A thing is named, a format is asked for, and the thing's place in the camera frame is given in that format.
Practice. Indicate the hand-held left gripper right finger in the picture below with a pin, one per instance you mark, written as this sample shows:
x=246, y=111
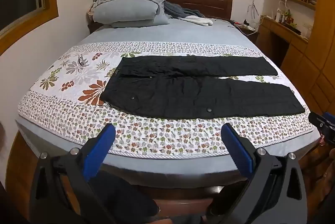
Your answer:
x=233, y=140

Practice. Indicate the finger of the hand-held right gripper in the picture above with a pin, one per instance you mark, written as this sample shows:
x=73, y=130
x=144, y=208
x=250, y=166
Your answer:
x=328, y=137
x=318, y=120

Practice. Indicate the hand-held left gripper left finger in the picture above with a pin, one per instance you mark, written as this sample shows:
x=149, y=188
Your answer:
x=106, y=136

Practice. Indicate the black pants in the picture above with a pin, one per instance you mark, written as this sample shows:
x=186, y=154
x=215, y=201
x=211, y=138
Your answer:
x=199, y=95

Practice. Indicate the floral patterned quilt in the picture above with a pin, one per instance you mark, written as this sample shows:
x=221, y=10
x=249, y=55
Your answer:
x=78, y=114

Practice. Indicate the wooden cabinet unit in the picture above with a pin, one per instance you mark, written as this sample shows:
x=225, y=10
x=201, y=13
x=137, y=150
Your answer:
x=301, y=61

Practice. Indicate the eyeglasses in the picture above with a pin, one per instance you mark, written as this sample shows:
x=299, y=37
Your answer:
x=80, y=60

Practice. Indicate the wooden nightstand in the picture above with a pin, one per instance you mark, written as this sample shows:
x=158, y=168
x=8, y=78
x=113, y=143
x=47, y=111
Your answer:
x=247, y=31

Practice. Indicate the grey bed sheet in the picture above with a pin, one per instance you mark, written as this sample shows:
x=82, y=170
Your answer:
x=183, y=32

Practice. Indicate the flat grey pillow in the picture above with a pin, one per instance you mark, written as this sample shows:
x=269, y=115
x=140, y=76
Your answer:
x=146, y=22

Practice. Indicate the white cloth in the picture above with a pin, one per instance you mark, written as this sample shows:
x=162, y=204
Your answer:
x=199, y=21

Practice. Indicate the bundled clothes behind pillows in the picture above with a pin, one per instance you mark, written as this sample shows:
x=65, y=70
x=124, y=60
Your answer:
x=96, y=4

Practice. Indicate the dark wooden bed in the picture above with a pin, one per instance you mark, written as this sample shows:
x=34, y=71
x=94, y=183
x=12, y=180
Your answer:
x=204, y=1

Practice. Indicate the grey knit blanket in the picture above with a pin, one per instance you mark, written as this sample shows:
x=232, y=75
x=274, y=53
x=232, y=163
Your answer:
x=176, y=9

